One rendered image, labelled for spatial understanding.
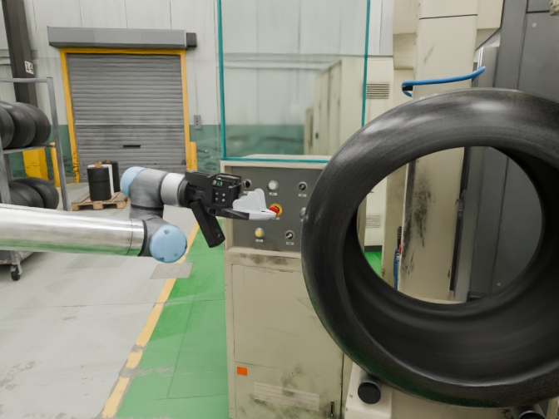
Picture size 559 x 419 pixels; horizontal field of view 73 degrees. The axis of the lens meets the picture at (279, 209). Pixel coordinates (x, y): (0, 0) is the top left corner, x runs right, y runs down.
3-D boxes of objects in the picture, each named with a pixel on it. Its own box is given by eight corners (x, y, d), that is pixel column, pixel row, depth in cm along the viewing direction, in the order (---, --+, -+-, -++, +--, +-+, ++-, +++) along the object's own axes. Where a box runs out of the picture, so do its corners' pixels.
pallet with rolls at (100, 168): (89, 197, 743) (85, 158, 726) (133, 195, 761) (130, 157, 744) (71, 211, 628) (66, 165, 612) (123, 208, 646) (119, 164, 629)
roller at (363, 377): (368, 317, 107) (368, 303, 106) (384, 320, 106) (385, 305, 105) (356, 402, 75) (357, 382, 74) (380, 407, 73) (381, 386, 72)
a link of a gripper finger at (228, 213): (246, 214, 78) (208, 207, 80) (246, 221, 79) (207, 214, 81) (254, 209, 83) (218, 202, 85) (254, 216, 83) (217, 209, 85)
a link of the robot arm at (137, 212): (133, 258, 82) (139, 209, 81) (120, 245, 91) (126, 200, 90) (168, 258, 87) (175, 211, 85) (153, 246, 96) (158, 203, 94)
